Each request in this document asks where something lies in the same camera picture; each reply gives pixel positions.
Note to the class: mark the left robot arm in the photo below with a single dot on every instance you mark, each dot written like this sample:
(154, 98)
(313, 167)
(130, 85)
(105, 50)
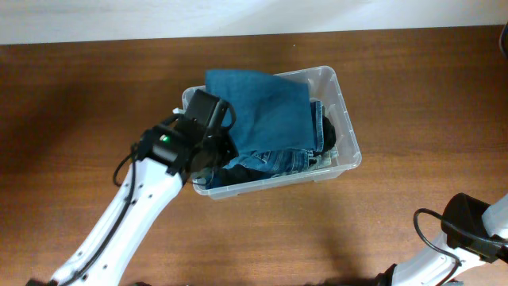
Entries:
(184, 146)

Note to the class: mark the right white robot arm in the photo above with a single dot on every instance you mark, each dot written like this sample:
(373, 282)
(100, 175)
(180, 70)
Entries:
(473, 233)

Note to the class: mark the light wash jeans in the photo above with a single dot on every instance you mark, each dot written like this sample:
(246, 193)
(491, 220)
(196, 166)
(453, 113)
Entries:
(324, 160)

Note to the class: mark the clear plastic storage bin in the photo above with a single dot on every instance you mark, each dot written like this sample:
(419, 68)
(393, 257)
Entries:
(324, 87)

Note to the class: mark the blue denim jeans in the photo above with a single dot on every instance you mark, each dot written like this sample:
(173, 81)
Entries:
(276, 127)

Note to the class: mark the black shirt with white logo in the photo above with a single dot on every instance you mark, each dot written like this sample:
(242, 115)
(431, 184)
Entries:
(235, 175)

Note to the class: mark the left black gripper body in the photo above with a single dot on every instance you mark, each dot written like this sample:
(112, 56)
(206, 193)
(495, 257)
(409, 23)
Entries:
(222, 147)

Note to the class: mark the black garment with red band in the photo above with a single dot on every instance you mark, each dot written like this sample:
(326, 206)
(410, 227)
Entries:
(329, 137)

